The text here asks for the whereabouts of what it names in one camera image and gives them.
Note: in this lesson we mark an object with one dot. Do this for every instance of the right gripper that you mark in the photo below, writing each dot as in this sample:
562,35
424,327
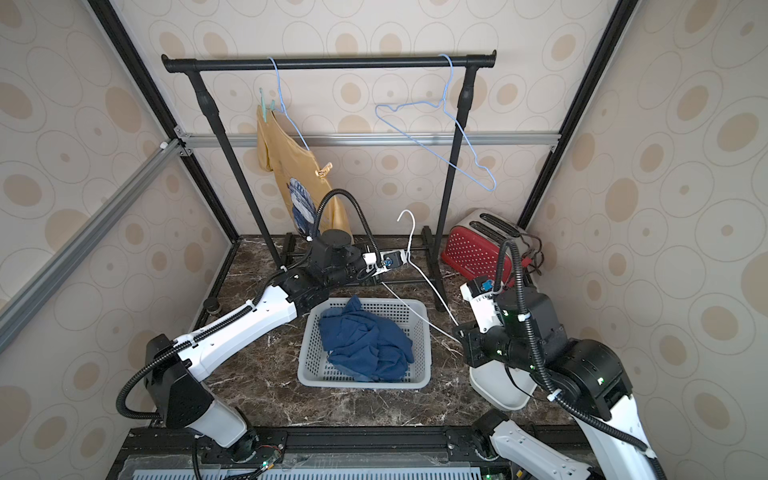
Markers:
475,346

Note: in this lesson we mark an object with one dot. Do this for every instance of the white wire hanger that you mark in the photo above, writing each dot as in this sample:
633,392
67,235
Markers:
425,278

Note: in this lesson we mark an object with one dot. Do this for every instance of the navy blue t-shirt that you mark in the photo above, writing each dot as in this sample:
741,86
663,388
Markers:
363,345

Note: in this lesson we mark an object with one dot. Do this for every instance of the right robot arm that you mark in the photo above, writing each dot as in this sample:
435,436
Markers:
517,344

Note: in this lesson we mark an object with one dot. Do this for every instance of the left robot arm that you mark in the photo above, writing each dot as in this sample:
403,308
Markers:
176,369

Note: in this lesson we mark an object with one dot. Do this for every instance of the white plastic bin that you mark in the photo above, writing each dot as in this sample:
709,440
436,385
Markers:
505,389

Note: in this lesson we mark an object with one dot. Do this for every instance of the white plastic basket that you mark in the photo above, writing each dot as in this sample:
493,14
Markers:
315,370

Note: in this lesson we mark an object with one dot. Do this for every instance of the red polka dot toaster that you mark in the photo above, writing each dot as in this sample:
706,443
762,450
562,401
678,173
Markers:
473,244

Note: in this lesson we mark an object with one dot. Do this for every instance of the yellow plastic clothespin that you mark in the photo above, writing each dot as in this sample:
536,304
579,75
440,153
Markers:
323,172

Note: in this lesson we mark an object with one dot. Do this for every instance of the mustard yellow t-shirt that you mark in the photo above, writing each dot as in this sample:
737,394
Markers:
294,169

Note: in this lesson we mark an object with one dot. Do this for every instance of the teal plastic clothespin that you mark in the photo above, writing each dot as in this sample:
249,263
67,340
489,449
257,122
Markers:
266,107

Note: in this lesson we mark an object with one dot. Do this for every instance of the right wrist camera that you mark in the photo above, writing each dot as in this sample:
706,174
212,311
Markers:
478,292

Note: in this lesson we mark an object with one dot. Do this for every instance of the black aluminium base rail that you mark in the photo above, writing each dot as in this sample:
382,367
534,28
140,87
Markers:
380,452

